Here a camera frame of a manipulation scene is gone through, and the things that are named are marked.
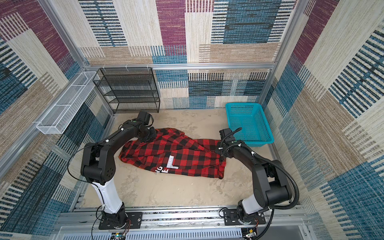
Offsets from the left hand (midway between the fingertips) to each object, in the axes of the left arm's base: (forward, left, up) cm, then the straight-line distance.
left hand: (155, 134), depth 96 cm
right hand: (-11, -40, -3) cm, 42 cm away
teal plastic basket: (+8, -69, -8) cm, 70 cm away
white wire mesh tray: (-8, +40, +25) cm, 47 cm away
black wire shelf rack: (+33, +22, +9) cm, 41 cm away
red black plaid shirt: (-10, -11, -5) cm, 15 cm away
